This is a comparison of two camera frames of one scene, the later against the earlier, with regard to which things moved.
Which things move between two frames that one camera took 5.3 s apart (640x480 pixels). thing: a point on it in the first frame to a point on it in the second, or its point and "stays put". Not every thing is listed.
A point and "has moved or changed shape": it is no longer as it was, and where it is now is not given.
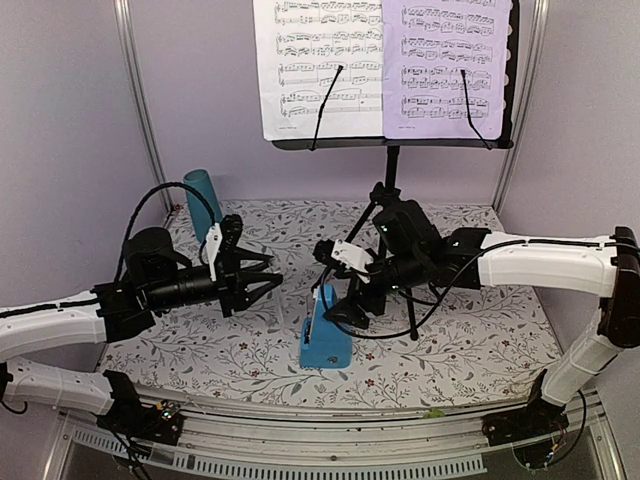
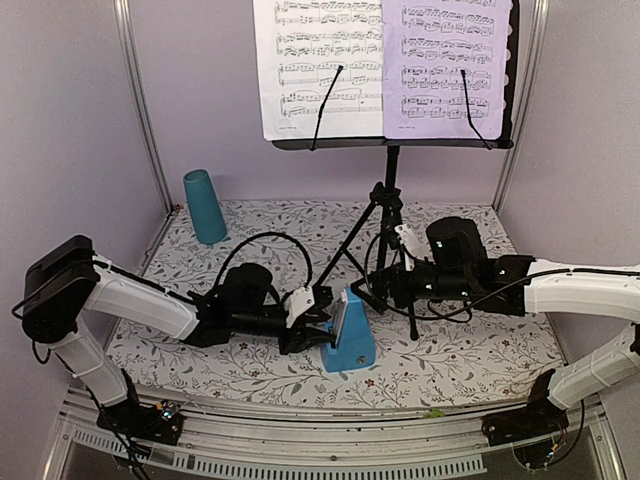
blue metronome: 324,343 has moved or changed shape
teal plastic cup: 198,210 stays put
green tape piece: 434,413 stays put
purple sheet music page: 425,46 stays put
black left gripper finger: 273,279 to 315,337
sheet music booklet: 300,44 stays put
